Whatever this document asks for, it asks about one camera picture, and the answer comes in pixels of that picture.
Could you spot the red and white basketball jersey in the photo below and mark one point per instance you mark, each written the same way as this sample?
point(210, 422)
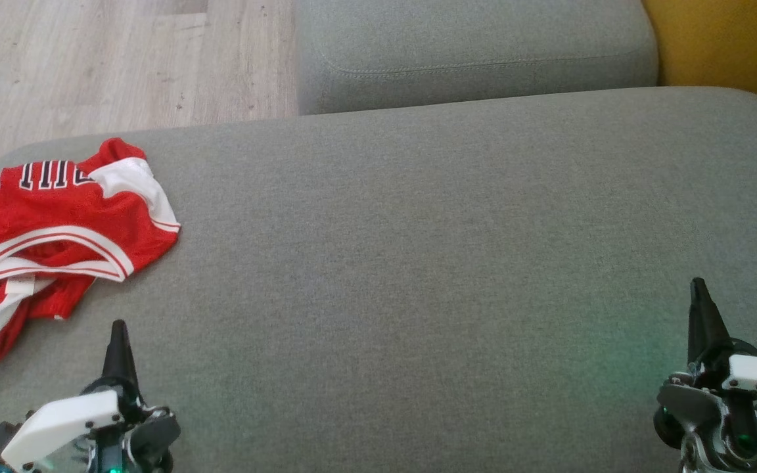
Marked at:
point(56, 210)

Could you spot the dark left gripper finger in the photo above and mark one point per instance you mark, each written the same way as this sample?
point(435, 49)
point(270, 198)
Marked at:
point(120, 361)

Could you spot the large yellow sofa backrest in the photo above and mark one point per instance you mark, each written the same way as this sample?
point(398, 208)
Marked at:
point(733, 39)

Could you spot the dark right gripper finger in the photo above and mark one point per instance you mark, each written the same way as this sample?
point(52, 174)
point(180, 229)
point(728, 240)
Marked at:
point(706, 328)

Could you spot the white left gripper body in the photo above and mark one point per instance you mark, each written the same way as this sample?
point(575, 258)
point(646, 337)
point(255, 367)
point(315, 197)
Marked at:
point(69, 420)

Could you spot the large grey sofa ottoman cushion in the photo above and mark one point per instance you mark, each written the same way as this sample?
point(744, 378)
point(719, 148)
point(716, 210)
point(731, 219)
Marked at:
point(418, 263)

